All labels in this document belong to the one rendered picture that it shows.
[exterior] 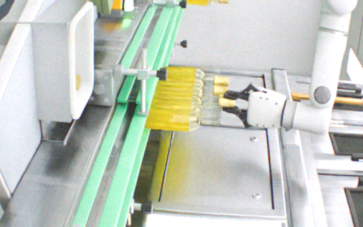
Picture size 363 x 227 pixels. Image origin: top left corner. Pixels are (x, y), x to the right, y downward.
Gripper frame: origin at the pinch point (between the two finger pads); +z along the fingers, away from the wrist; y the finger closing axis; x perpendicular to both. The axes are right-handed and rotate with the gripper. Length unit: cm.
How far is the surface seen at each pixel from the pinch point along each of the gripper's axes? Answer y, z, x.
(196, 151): -12.6, 6.1, 8.6
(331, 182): -16.5, -32.7, 3.4
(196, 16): -167, 181, -548
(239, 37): -192, 123, -563
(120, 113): 4.4, 20.7, 25.9
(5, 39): 30, 37, 50
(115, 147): 4.3, 15.3, 40.0
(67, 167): 7, 20, 54
